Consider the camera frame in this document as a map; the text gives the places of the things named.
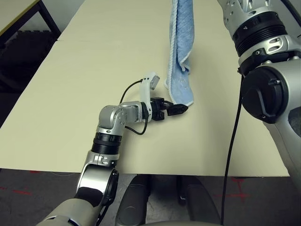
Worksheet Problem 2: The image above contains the black foam floor mat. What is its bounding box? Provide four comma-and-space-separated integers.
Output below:
0, 29, 58, 128

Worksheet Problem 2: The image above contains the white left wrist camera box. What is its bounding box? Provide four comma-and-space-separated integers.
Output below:
138, 71, 161, 116

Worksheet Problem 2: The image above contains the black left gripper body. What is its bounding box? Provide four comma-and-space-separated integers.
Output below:
143, 96, 170, 122

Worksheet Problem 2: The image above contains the side table with black frame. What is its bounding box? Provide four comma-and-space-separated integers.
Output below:
0, 0, 62, 40

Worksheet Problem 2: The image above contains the light blue towel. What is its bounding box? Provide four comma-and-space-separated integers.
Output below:
164, 0, 196, 106

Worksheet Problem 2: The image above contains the grey robot waist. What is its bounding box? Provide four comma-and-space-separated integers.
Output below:
150, 220, 196, 226

